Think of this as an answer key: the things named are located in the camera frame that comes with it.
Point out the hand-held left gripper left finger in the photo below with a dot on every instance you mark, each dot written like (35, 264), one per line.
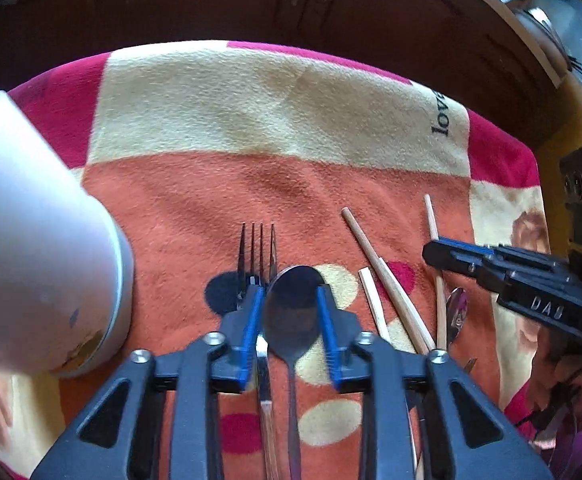
(252, 330)

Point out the dark wooden cabinet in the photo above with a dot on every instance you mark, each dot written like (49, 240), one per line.
(271, 5)

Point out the white utensil holder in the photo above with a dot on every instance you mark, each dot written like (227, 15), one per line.
(36, 240)

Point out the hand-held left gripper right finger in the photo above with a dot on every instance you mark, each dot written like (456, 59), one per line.
(327, 335)

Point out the wooden door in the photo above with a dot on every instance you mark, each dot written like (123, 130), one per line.
(571, 120)

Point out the large steel spoon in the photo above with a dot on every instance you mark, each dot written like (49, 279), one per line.
(291, 310)

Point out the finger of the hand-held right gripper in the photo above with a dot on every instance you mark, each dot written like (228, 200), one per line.
(456, 260)
(526, 259)

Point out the small steel spoon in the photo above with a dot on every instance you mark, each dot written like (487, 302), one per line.
(457, 310)

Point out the wooden chopstick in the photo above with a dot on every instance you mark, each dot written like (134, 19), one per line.
(371, 255)
(371, 295)
(431, 220)

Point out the printed blanket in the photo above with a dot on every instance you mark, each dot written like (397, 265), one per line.
(271, 125)

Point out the steel fork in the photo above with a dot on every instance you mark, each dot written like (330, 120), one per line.
(258, 255)

